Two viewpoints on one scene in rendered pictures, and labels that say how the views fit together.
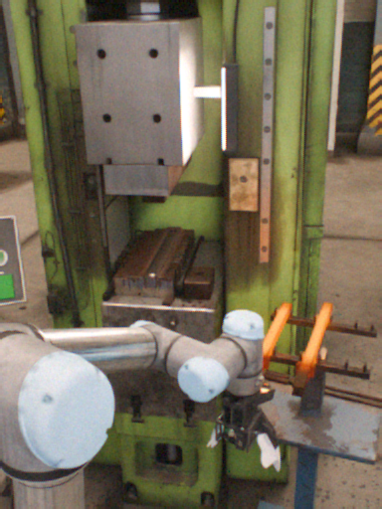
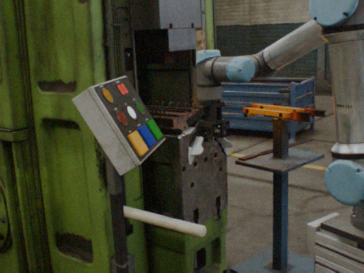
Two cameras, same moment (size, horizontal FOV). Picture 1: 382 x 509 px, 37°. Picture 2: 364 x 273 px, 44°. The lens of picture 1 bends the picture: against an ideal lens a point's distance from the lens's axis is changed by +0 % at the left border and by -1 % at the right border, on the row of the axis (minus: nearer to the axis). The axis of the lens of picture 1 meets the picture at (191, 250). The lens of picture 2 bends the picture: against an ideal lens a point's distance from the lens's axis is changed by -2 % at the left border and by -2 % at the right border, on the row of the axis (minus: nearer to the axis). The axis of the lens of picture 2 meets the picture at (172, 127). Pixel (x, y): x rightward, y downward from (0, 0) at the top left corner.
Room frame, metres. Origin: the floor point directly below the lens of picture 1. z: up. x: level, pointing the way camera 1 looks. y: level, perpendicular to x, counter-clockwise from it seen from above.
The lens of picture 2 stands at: (0.80, 2.01, 1.34)
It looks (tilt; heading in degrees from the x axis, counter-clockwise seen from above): 12 degrees down; 298
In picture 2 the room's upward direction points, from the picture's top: 3 degrees counter-clockwise
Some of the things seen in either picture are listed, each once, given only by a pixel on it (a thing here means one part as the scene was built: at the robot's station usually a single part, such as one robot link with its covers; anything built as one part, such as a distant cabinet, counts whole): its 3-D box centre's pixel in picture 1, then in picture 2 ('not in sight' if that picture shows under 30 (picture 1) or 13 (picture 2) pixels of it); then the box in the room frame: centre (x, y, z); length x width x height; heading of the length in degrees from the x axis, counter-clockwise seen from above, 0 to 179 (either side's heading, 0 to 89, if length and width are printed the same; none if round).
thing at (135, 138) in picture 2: not in sight; (137, 143); (1.57, 0.79, 1.01); 0.07 x 0.05 x 0.07; 105
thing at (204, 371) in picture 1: (204, 366); not in sight; (0.85, -0.02, 1.23); 0.11 x 0.11 x 0.08; 53
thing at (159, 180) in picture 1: (151, 161); (146, 40); (1.90, 0.12, 1.32); 0.42 x 0.20 x 0.10; 170
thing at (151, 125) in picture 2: (1, 287); (153, 130); (1.62, 0.60, 1.01); 0.07 x 0.05 x 0.07; 105
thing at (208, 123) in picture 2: not in sight; (211, 119); (1.35, 0.69, 1.07); 0.09 x 0.08 x 0.12; 151
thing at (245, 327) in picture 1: (242, 343); not in sight; (0.91, -0.09, 1.23); 0.09 x 0.08 x 0.11; 143
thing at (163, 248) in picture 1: (163, 250); (153, 108); (1.90, 0.10, 0.99); 0.42 x 0.05 x 0.01; 170
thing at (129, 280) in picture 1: (157, 258); (151, 116); (1.90, 0.12, 0.96); 0.42 x 0.20 x 0.09; 170
